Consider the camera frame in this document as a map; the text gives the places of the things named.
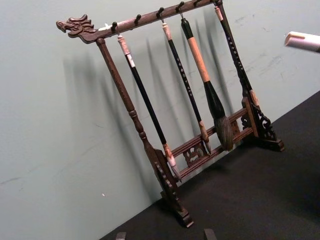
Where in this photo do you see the white tube-shaped object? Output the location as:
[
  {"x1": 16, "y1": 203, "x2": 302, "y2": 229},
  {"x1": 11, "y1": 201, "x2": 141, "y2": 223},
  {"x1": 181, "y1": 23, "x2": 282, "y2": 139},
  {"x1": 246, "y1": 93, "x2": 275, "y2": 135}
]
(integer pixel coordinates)
[{"x1": 283, "y1": 31, "x2": 320, "y2": 54}]

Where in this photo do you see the plain pale wall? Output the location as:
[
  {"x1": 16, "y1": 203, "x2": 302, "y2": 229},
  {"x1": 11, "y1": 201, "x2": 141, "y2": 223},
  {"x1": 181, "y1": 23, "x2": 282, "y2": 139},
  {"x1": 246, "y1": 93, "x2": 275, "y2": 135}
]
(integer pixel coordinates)
[{"x1": 0, "y1": 0, "x2": 320, "y2": 240}]

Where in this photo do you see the black table cloth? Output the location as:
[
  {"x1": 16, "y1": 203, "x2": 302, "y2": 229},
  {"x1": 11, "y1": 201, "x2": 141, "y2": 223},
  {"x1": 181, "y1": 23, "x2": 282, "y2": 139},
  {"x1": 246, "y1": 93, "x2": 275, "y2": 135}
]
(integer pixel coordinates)
[{"x1": 99, "y1": 89, "x2": 320, "y2": 240}]

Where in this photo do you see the dark wooden dragon-head brush rack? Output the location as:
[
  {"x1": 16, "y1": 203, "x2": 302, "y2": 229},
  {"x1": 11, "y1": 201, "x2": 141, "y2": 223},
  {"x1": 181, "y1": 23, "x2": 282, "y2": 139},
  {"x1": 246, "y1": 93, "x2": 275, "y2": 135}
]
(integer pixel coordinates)
[{"x1": 56, "y1": 0, "x2": 285, "y2": 228}]

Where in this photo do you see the large tan-handled calligraphy brush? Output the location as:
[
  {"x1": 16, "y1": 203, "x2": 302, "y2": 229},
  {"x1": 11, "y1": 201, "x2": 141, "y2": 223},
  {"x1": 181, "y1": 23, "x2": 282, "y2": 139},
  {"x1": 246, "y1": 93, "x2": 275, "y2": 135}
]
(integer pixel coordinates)
[{"x1": 180, "y1": 18, "x2": 235, "y2": 152}]

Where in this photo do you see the slim black calligraphy brush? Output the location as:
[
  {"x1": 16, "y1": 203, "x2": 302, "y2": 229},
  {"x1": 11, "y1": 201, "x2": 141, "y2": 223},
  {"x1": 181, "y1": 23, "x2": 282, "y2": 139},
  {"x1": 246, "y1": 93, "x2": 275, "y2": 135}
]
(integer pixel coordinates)
[
  {"x1": 161, "y1": 22, "x2": 212, "y2": 155},
  {"x1": 214, "y1": 5, "x2": 261, "y2": 107}
]

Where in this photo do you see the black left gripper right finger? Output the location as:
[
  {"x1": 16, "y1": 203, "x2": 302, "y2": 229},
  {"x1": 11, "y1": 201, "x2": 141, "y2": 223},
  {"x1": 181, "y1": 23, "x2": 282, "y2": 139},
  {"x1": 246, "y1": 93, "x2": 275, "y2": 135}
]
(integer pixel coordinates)
[{"x1": 203, "y1": 228, "x2": 217, "y2": 240}]

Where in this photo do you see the black brush with white label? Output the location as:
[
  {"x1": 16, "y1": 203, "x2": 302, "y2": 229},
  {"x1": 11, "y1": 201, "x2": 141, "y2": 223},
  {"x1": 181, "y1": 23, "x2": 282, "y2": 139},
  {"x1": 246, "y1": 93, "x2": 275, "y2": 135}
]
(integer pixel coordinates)
[{"x1": 117, "y1": 34, "x2": 182, "y2": 183}]

